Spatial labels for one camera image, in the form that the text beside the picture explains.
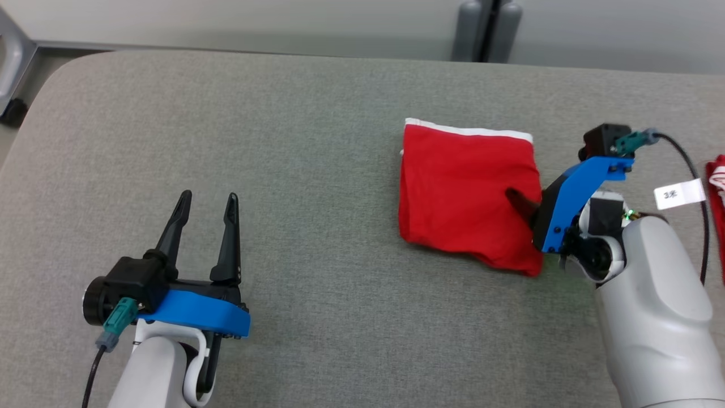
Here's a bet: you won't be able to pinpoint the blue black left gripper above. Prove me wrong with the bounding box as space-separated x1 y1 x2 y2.
139 190 251 393

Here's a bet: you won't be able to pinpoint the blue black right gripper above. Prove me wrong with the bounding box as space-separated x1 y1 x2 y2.
505 156 635 254

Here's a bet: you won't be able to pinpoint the red shorts with white trim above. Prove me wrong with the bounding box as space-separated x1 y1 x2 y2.
398 118 544 278

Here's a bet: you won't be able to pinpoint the red white-sleeved t-shirt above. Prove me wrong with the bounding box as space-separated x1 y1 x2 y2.
705 154 725 285

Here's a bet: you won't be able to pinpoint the grey cylindrical partition foot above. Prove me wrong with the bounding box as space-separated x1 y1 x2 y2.
488 1 523 65
451 0 483 62

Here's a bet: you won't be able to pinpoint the black caster wheel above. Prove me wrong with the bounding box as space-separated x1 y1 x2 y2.
0 98 28 129

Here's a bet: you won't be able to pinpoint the white cable label tag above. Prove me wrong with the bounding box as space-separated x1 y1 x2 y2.
654 178 707 211

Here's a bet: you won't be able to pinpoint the grey cart frame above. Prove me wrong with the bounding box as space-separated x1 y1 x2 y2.
0 8 38 115

